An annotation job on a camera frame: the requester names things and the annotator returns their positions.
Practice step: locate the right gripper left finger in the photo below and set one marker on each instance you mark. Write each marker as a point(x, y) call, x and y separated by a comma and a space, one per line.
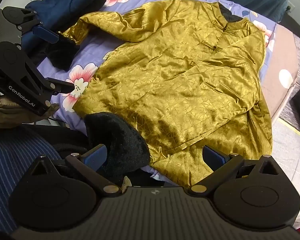
point(87, 165)

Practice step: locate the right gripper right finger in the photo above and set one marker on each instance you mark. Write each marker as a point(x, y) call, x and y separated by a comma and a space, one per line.
point(224, 167)

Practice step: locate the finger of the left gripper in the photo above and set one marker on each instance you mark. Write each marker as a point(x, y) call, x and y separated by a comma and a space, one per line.
point(26, 21)
point(21, 81)

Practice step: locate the gold satin jacket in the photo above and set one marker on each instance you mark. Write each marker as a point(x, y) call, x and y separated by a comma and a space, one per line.
point(172, 87)

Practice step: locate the navy blue folded garment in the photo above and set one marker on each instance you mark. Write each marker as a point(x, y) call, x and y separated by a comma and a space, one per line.
point(57, 16)

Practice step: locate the olive brown padded garment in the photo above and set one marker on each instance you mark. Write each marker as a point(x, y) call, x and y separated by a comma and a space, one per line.
point(12, 114)

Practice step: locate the blue striped fabric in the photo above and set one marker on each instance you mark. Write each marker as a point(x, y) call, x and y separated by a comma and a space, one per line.
point(19, 147)

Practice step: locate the pink grey blanket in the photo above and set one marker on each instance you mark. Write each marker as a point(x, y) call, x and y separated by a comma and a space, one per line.
point(279, 85)

